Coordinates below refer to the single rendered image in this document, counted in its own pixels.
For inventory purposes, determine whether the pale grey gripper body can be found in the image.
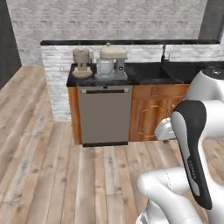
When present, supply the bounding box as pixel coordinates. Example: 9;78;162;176
154;117;178;144

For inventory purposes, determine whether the cream and grey stand mixer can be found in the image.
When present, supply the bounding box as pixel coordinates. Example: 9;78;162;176
94;42;130;81

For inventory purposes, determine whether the wooden cupboard door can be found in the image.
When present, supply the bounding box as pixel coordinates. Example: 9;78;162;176
129;97;187;143

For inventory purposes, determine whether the wooden drawer front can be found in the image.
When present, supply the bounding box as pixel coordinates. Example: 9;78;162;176
131;84;191;101

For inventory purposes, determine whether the black sink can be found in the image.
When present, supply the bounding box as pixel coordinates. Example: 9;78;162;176
136;62;177;83

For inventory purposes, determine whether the grey dishwasher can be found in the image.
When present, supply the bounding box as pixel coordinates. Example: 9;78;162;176
76;85;133;148

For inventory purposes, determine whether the dark sink tap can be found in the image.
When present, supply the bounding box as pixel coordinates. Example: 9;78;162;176
160;43;172;64

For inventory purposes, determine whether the wooden cabinet side panel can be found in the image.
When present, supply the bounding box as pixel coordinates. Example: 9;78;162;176
66;86;83;146

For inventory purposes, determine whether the dark dishwasher handle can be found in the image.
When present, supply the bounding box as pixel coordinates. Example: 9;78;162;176
80;88;131;95

